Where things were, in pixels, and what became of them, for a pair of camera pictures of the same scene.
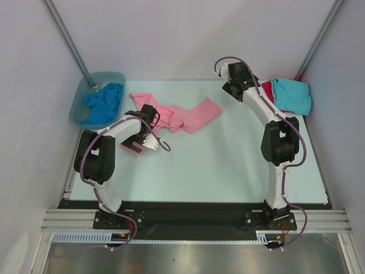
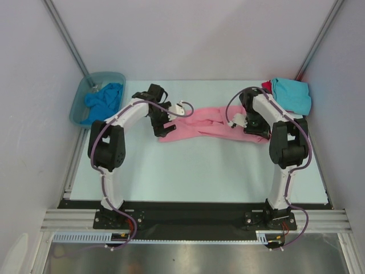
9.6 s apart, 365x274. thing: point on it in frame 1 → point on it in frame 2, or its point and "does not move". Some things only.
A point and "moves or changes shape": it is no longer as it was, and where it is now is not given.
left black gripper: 128,142 → 158,127
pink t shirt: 185,118 moves or changes shape
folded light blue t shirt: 291,96 does not move
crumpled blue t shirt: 102,104 does not move
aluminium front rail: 82,220 does not move
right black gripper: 232,91 → 257,130
